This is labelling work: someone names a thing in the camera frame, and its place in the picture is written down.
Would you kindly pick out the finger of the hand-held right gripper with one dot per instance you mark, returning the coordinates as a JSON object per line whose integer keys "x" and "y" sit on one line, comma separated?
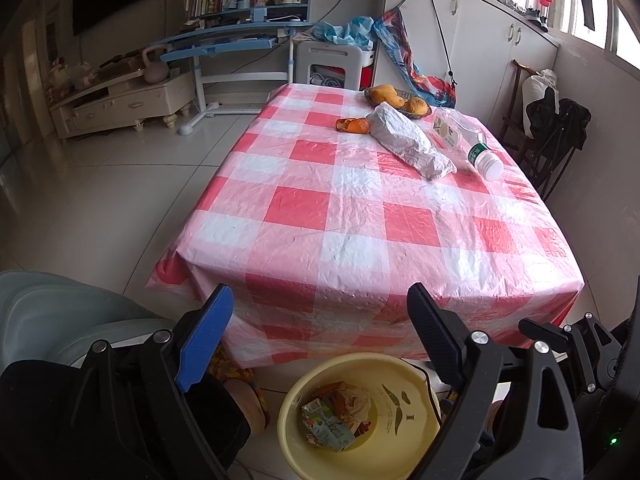
{"x": 600, "y": 355}

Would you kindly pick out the clear plastic bags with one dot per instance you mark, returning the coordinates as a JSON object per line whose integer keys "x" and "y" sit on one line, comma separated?
{"x": 70, "y": 76}

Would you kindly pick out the colourful printed bag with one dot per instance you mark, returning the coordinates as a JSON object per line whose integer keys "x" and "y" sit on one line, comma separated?
{"x": 425, "y": 82}

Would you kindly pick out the white plastic stool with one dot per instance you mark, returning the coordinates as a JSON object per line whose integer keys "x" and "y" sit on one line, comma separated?
{"x": 327, "y": 55}

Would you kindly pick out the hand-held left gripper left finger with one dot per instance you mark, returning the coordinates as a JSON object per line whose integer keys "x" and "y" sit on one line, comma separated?
{"x": 207, "y": 340}

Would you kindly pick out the wooden chair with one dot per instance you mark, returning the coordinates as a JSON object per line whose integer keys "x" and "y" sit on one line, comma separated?
{"x": 515, "y": 110}

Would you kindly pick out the yellow plastic bucket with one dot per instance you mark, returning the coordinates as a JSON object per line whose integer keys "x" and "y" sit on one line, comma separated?
{"x": 400, "y": 440}

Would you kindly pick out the black jacket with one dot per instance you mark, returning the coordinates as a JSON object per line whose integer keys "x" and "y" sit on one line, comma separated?
{"x": 565, "y": 120}

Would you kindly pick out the red and white snack wrapper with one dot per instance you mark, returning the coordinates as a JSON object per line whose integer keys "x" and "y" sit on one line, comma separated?
{"x": 362, "y": 427}

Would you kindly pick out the white plastic bag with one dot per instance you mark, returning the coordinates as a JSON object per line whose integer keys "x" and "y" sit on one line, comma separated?
{"x": 405, "y": 140}

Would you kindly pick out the fruit basket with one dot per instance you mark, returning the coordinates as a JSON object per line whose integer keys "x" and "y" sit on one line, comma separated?
{"x": 417, "y": 114}

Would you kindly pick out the green drink carton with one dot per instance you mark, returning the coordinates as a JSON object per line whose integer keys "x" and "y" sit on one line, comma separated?
{"x": 325, "y": 422}

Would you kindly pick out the clear plastic jar white lid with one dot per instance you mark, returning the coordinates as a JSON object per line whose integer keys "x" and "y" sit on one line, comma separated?
{"x": 447, "y": 132}

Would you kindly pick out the blue desk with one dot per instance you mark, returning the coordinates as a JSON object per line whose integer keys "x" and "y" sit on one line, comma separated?
{"x": 225, "y": 42}

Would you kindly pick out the blue plastic bag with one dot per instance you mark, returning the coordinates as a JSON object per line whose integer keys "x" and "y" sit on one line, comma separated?
{"x": 345, "y": 32}

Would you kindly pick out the pink kettlebell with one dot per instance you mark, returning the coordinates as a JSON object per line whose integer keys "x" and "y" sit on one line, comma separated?
{"x": 156, "y": 71}

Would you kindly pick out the white crumpled tissue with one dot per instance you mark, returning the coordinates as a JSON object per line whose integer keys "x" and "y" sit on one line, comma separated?
{"x": 360, "y": 402}

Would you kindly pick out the small blue box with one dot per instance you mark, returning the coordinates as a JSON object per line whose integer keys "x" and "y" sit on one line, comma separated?
{"x": 259, "y": 14}

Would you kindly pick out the patterned slipper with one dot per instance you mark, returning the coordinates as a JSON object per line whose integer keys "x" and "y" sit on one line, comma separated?
{"x": 245, "y": 400}

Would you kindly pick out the red checked tablecloth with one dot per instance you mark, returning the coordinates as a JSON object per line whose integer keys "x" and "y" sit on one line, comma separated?
{"x": 360, "y": 230}

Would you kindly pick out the orange fruit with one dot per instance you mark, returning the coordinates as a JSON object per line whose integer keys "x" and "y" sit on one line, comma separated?
{"x": 416, "y": 105}

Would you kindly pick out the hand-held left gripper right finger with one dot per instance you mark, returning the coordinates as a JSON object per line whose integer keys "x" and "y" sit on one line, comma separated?
{"x": 435, "y": 335}

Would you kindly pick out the white television cabinet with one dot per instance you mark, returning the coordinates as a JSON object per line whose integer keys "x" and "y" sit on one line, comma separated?
{"x": 125, "y": 105}

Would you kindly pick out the red container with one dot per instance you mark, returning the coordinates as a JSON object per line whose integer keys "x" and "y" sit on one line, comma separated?
{"x": 366, "y": 77}

